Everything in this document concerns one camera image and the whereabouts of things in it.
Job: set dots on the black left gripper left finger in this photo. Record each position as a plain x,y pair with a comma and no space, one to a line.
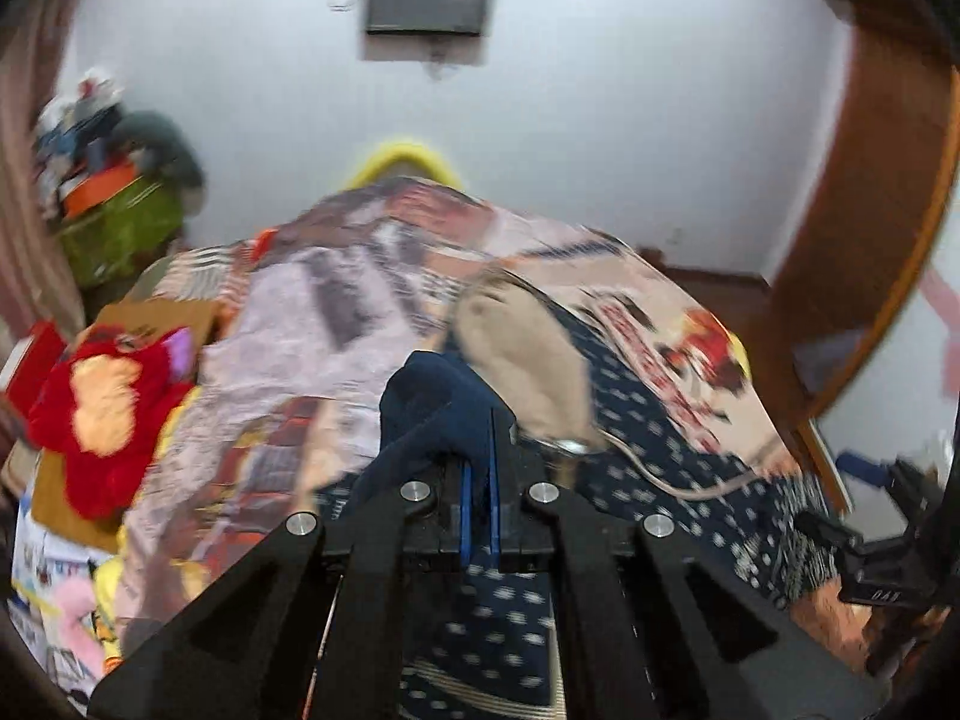
448,524

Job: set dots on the navy patterned knit sweater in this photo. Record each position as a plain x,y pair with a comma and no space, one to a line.
651,385

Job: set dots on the orange box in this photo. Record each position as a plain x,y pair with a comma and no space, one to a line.
97,189

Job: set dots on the newspaper print bed cover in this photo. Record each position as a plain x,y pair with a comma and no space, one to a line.
267,406

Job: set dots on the yellow pillow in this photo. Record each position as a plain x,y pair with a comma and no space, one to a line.
389,157

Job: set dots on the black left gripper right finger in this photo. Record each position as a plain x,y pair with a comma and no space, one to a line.
519,538

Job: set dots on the green storage box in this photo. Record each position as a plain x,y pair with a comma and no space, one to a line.
118,237

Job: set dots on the grey plush toy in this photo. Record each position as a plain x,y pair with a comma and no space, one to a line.
158,148

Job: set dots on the red plush toy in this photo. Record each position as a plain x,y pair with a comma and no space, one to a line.
102,409

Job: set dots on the wooden wardrobe frame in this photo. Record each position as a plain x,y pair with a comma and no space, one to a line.
882,192

